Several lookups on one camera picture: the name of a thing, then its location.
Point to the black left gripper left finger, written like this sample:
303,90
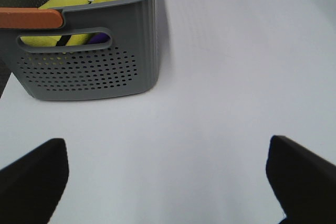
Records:
32,186

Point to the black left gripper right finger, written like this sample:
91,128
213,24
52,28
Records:
302,181

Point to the grey perforated plastic basket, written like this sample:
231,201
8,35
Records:
56,64

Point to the orange wooden basket handle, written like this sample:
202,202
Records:
30,18

